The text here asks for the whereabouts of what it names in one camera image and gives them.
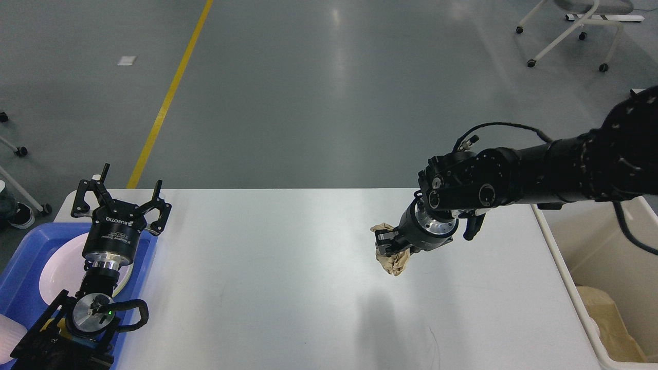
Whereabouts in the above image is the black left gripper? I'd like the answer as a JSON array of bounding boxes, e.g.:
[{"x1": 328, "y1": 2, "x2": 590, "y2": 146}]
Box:
[{"x1": 70, "y1": 163, "x2": 172, "y2": 264}]

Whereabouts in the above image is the person in jeans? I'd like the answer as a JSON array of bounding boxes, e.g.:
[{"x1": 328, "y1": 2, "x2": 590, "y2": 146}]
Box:
[{"x1": 1, "y1": 180, "x2": 35, "y2": 230}]

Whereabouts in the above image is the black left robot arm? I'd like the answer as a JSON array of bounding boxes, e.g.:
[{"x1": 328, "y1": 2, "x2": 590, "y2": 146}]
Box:
[{"x1": 10, "y1": 164, "x2": 172, "y2": 369}]

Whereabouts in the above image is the brown paper ball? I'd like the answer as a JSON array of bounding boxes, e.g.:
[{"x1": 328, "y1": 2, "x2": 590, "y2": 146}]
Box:
[{"x1": 370, "y1": 223, "x2": 411, "y2": 276}]

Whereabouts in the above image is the pink mug dark inside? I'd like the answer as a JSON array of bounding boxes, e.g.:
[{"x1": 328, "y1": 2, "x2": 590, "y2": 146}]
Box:
[{"x1": 1, "y1": 314, "x2": 28, "y2": 365}]

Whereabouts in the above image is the white paper cup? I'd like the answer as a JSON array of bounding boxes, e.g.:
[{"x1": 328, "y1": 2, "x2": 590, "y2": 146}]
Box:
[{"x1": 588, "y1": 316, "x2": 601, "y2": 339}]

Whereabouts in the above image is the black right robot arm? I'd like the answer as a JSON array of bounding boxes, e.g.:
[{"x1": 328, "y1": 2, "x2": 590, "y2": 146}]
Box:
[{"x1": 375, "y1": 86, "x2": 657, "y2": 257}]

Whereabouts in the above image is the light green plate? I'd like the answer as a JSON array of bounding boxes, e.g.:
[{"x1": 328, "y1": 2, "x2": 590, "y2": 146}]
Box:
[{"x1": 107, "y1": 255, "x2": 134, "y2": 298}]

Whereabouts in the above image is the white cart frame left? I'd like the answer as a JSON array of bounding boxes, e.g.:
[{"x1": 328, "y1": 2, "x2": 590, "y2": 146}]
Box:
[{"x1": 1, "y1": 137, "x2": 52, "y2": 216}]

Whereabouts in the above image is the white office chair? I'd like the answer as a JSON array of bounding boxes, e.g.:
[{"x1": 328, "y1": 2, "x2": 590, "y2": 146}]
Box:
[{"x1": 526, "y1": 1, "x2": 635, "y2": 73}]

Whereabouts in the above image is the pink plate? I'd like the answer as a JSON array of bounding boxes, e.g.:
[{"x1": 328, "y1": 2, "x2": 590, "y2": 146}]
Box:
[{"x1": 39, "y1": 232, "x2": 133, "y2": 305}]

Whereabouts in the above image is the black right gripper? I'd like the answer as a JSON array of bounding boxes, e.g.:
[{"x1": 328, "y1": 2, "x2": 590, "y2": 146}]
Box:
[{"x1": 374, "y1": 198, "x2": 459, "y2": 255}]

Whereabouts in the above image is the brown paper bag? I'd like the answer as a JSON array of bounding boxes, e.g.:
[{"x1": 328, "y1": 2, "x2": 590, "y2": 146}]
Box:
[{"x1": 576, "y1": 286, "x2": 648, "y2": 363}]

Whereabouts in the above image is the cream plastic bin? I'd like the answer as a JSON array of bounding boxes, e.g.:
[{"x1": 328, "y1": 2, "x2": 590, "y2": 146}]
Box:
[{"x1": 533, "y1": 201, "x2": 657, "y2": 369}]

